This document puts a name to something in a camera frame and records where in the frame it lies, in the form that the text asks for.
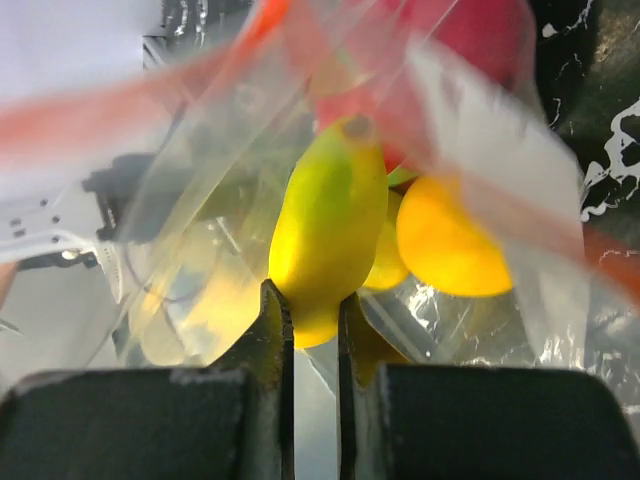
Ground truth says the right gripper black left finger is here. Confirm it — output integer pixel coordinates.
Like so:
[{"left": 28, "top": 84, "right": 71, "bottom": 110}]
[{"left": 211, "top": 280, "right": 295, "bottom": 479}]

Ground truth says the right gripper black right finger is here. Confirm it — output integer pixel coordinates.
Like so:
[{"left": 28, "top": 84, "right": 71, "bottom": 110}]
[{"left": 337, "top": 294, "right": 409, "bottom": 479}]

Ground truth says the yellow fake banana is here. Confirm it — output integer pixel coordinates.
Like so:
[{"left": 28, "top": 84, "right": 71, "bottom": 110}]
[{"left": 268, "top": 115, "right": 388, "bottom": 349}]

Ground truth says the orange fake fruit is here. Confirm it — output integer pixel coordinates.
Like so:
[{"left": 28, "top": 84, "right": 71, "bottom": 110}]
[{"left": 396, "top": 176, "right": 513, "bottom": 298}]

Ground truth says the clear zip top bag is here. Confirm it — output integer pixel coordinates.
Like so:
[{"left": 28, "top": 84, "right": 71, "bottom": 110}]
[{"left": 1, "top": 1, "right": 639, "bottom": 408}]

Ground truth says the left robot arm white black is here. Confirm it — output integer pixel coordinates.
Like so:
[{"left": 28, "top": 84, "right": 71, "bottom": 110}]
[{"left": 1, "top": 153, "right": 155, "bottom": 270}]

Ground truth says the red fake fruit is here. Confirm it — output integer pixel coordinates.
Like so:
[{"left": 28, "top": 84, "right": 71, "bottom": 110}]
[{"left": 309, "top": 1, "right": 534, "bottom": 175}]

